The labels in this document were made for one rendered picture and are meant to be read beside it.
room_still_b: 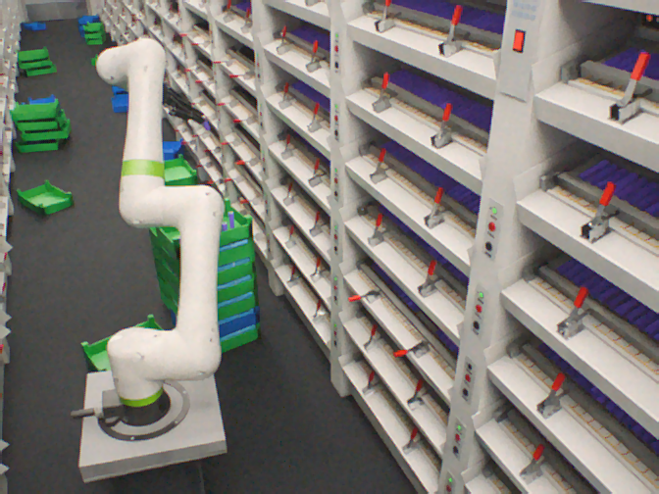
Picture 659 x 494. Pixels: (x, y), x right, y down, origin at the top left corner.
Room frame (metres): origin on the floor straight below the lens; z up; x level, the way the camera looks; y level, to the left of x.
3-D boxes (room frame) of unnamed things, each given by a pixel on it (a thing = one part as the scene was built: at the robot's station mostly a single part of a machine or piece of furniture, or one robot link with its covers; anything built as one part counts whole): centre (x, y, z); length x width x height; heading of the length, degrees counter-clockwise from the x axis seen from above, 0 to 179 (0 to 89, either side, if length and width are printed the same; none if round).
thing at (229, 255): (1.92, 0.47, 0.44); 0.30 x 0.20 x 0.08; 124
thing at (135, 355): (1.21, 0.51, 0.49); 0.16 x 0.13 x 0.19; 92
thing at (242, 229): (1.92, 0.47, 0.52); 0.30 x 0.20 x 0.08; 124
